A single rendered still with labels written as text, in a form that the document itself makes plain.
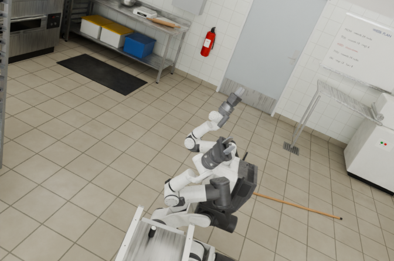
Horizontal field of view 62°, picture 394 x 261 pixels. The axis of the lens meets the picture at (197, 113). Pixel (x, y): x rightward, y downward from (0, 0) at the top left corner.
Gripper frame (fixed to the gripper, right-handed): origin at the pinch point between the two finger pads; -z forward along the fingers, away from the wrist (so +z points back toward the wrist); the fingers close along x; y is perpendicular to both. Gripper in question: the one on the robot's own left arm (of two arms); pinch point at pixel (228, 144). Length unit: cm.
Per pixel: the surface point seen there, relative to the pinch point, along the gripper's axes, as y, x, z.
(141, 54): 77, 325, 247
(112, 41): 34, 356, 266
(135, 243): -24, -29, 56
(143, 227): -18, -20, 59
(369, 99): 383, 199, 84
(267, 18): 228, 330, 100
